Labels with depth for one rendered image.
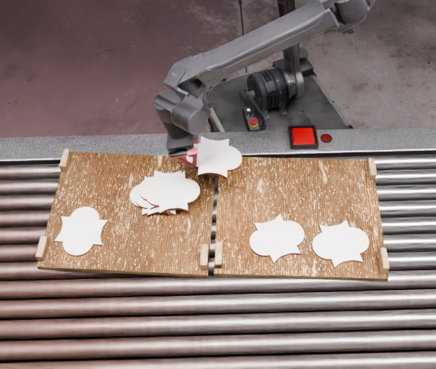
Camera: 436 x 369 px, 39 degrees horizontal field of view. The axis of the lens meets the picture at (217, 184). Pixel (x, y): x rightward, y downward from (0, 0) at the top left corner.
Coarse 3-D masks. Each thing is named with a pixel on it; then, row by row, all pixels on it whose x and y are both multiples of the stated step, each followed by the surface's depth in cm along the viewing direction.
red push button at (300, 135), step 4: (292, 128) 170; (296, 128) 169; (300, 128) 169; (304, 128) 169; (308, 128) 169; (312, 128) 169; (292, 132) 169; (296, 132) 169; (300, 132) 169; (304, 132) 169; (308, 132) 169; (312, 132) 169; (292, 136) 168; (296, 136) 168; (300, 136) 168; (304, 136) 168; (308, 136) 168; (312, 136) 168; (296, 140) 167; (300, 140) 167; (304, 140) 167; (308, 140) 167; (312, 140) 167
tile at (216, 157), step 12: (204, 144) 150; (216, 144) 150; (228, 144) 151; (204, 156) 148; (216, 156) 148; (228, 156) 149; (240, 156) 149; (204, 168) 146; (216, 168) 146; (228, 168) 147
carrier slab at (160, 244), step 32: (96, 160) 163; (128, 160) 163; (160, 160) 163; (64, 192) 157; (96, 192) 157; (128, 192) 157; (128, 224) 151; (160, 224) 151; (192, 224) 151; (64, 256) 146; (96, 256) 146; (128, 256) 146; (160, 256) 146; (192, 256) 146
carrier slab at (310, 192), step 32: (256, 160) 162; (288, 160) 162; (320, 160) 162; (352, 160) 162; (224, 192) 157; (256, 192) 156; (288, 192) 156; (320, 192) 156; (352, 192) 156; (224, 224) 151; (320, 224) 151; (352, 224) 151; (224, 256) 146; (256, 256) 146; (288, 256) 146
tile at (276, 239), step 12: (264, 228) 149; (276, 228) 149; (288, 228) 149; (300, 228) 149; (252, 240) 147; (264, 240) 147; (276, 240) 147; (288, 240) 147; (300, 240) 147; (264, 252) 145; (276, 252) 145; (288, 252) 145
